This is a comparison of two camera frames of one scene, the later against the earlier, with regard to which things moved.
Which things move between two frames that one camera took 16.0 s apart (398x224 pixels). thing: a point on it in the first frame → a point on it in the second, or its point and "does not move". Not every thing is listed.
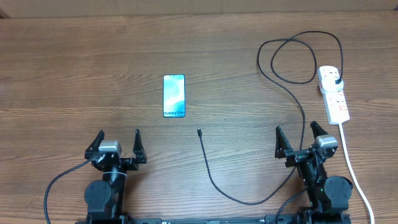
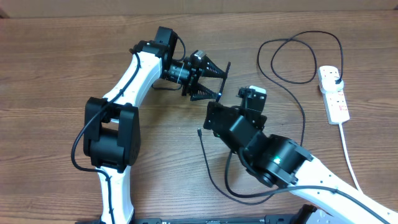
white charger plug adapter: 328,84 does not move
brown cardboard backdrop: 85,9 does not move
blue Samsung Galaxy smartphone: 173,96 → 225,77
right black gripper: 283,150 → 218,111
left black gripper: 132,164 → 194,74
